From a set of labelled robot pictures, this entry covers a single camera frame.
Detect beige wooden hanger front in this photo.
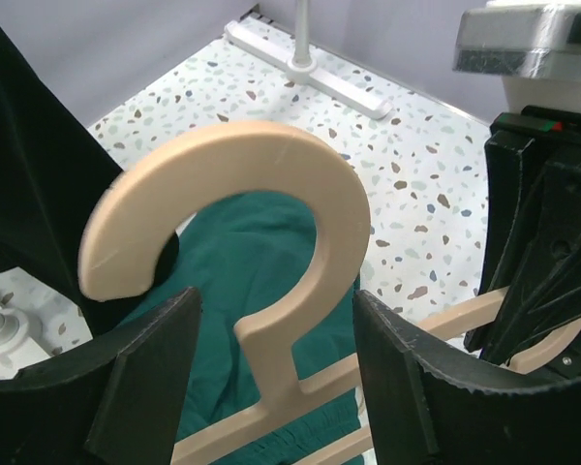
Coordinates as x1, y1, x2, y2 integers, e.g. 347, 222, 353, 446
78, 114, 581, 464

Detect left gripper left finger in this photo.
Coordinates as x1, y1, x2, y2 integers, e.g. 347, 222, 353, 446
0, 288, 201, 464

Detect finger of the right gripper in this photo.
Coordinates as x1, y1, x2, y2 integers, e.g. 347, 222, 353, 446
479, 135, 547, 294
464, 154, 581, 363

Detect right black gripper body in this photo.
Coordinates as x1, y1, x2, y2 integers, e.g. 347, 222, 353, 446
489, 106, 581, 148

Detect black shorts on hanger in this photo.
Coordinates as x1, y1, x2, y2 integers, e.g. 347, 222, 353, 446
0, 26, 179, 335

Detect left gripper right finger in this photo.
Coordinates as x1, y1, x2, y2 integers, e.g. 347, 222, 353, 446
353, 291, 581, 464

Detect teal green shorts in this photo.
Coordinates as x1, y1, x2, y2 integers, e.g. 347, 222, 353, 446
113, 191, 377, 465

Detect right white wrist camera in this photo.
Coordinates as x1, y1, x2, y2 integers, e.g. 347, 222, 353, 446
453, 1, 581, 113

